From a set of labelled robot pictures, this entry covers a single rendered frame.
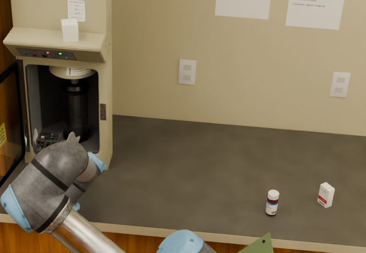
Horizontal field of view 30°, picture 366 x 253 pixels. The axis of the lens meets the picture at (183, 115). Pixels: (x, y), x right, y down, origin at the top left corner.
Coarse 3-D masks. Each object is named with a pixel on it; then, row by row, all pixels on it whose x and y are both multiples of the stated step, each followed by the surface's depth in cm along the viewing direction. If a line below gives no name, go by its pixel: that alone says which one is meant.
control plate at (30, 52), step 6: (18, 48) 225; (24, 54) 231; (30, 54) 230; (36, 54) 229; (42, 54) 229; (48, 54) 228; (54, 54) 228; (66, 54) 226; (72, 54) 226; (72, 60) 232
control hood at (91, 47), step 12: (12, 36) 225; (24, 36) 225; (36, 36) 226; (48, 36) 226; (60, 36) 227; (84, 36) 227; (96, 36) 228; (12, 48) 226; (24, 48) 225; (36, 48) 223; (48, 48) 222; (60, 48) 221; (72, 48) 221; (84, 48) 221; (96, 48) 220; (84, 60) 231; (96, 60) 230
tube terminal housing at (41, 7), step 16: (16, 0) 226; (32, 0) 226; (48, 0) 225; (64, 0) 225; (96, 0) 224; (16, 16) 229; (32, 16) 229; (48, 16) 228; (64, 16) 228; (96, 16) 227; (96, 32) 230; (48, 64) 238; (64, 64) 237; (80, 64) 237; (96, 64) 236; (112, 144) 267
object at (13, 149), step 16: (0, 96) 228; (16, 96) 240; (0, 112) 230; (16, 112) 243; (0, 128) 232; (16, 128) 245; (0, 144) 234; (16, 144) 247; (0, 160) 237; (16, 160) 250; (0, 176) 239
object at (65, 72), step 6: (54, 66) 244; (54, 72) 243; (60, 72) 242; (66, 72) 241; (72, 72) 241; (78, 72) 242; (84, 72) 243; (90, 72) 244; (66, 78) 242; (72, 78) 242; (78, 78) 242
